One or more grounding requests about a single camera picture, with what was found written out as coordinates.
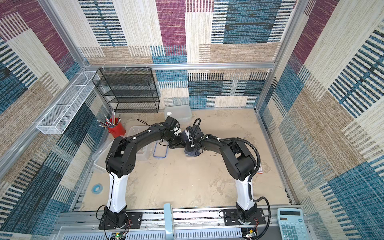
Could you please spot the clear lunch box lid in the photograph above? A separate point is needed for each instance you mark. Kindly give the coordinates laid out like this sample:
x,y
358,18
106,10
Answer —
x,y
99,157

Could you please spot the white mesh wall basket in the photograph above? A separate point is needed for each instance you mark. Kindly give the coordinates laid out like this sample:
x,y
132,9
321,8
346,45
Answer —
x,y
60,115

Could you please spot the black mesh shelf rack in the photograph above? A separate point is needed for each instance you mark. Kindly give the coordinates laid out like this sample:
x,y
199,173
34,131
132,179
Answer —
x,y
128,90

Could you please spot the lidded green-tinted lunch box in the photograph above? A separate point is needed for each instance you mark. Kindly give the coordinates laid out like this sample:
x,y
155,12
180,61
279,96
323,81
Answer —
x,y
181,113

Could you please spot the large clear plastic lunch box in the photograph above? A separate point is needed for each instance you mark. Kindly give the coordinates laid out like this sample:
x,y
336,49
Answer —
x,y
144,152

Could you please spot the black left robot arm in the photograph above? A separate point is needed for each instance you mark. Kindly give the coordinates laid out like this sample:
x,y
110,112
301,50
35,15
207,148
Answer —
x,y
121,161

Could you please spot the red pen cup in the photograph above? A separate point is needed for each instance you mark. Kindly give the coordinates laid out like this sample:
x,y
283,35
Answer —
x,y
117,130

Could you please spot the light blue calculator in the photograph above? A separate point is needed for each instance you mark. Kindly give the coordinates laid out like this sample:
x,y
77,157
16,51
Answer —
x,y
292,225

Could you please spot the light blue rail clamp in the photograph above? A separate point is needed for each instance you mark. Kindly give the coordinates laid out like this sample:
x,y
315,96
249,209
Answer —
x,y
169,221

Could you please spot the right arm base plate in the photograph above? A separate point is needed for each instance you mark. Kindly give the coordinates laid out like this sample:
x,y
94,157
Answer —
x,y
234,217

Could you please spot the blue-rimmed small box lid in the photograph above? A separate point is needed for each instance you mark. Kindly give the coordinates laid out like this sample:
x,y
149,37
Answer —
x,y
161,150

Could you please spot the dark blue cloth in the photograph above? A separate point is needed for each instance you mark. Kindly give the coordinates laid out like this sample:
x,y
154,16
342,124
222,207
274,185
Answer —
x,y
187,140

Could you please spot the aluminium front rail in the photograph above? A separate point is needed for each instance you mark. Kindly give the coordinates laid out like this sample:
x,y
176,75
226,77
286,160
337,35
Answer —
x,y
189,224

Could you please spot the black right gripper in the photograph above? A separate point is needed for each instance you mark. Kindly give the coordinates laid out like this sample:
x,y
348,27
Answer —
x,y
190,143

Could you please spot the blue tape roll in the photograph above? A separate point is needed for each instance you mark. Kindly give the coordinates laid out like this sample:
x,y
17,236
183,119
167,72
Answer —
x,y
97,189

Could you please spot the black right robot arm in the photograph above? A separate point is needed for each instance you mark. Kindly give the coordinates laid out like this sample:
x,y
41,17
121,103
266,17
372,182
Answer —
x,y
241,159

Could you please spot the small red white card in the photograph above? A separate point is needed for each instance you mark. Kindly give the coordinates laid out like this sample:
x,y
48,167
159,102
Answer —
x,y
260,171

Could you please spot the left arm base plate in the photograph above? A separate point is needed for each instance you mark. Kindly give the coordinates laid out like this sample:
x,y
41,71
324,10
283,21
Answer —
x,y
121,221

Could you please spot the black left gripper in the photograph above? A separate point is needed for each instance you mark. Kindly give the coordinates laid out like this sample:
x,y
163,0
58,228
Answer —
x,y
181,144

